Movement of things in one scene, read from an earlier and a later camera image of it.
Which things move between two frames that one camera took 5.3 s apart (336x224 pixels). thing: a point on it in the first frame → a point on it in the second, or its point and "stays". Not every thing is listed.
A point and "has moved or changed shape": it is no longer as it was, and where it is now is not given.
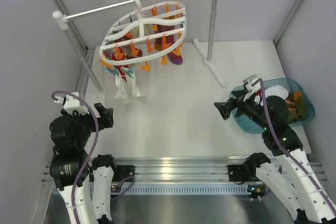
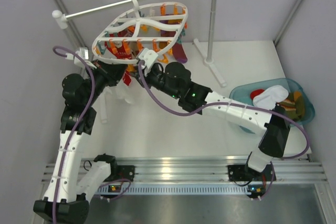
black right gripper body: [252, 109] → [156, 78]
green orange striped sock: [296, 106] stays
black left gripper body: [85, 123] → [103, 77]
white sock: [276, 90] stays
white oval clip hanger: [145, 32] has moved or changed shape
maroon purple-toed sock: [170, 39] → [177, 49]
